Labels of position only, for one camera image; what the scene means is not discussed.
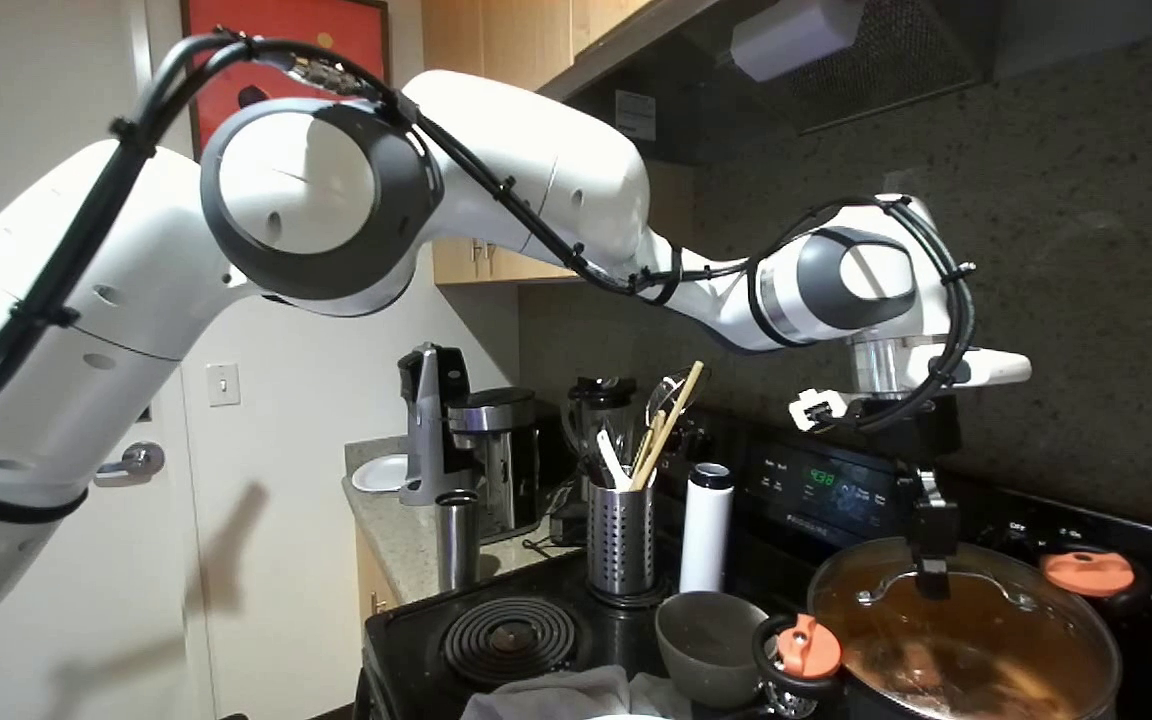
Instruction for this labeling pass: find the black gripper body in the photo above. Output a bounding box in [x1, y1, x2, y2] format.
[883, 390, 968, 477]

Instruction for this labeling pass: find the glass pot lid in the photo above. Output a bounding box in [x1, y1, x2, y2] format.
[806, 535, 1122, 720]

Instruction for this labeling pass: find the dark pot with orange handles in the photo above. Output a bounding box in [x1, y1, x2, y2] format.
[764, 535, 1148, 720]

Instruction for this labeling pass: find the black electric stove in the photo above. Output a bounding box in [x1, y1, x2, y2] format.
[355, 415, 1152, 720]

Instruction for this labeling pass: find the white bottle with black cap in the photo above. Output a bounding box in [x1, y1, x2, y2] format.
[674, 460, 736, 594]

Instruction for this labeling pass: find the light wooden spatula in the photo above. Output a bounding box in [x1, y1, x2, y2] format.
[629, 357, 710, 491]

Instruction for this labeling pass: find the wooden spoon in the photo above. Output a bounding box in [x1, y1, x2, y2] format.
[634, 390, 683, 486]

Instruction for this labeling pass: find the small pale ceramic bowl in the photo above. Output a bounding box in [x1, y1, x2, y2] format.
[652, 588, 774, 713]

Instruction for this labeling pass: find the metal whisk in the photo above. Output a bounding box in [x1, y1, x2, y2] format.
[638, 377, 686, 438]

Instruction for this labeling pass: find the steel utensil holder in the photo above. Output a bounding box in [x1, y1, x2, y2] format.
[583, 477, 660, 605]

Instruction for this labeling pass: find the white spatula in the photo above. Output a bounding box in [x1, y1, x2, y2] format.
[589, 427, 634, 491]

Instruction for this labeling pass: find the dark range hood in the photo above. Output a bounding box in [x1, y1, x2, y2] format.
[539, 0, 1007, 169]

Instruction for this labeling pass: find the white cloth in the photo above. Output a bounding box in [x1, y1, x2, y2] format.
[459, 658, 697, 720]

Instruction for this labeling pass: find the steel coffee maker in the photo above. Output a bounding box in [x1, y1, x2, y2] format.
[446, 389, 545, 538]

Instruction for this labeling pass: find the black coil stove burner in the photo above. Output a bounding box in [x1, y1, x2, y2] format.
[436, 590, 589, 691]

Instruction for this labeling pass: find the steel tumbler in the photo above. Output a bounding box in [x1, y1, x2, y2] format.
[432, 484, 483, 594]

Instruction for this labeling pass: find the small white dish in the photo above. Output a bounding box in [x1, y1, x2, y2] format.
[346, 451, 416, 501]

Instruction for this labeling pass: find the wooden lower cabinet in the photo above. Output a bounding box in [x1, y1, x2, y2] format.
[351, 525, 406, 631]

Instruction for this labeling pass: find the light wooden upper cabinet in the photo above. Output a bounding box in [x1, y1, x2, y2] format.
[421, 0, 709, 290]

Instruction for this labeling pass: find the white door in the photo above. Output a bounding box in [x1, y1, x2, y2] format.
[0, 277, 355, 720]

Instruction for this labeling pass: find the white light switch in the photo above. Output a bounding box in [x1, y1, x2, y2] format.
[204, 361, 249, 413]

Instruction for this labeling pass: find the red wall picture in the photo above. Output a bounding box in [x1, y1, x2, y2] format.
[179, 0, 392, 153]

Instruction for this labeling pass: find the silver door handle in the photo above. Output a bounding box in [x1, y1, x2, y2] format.
[90, 438, 166, 486]

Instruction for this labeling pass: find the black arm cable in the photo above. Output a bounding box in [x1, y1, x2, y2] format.
[0, 31, 984, 451]

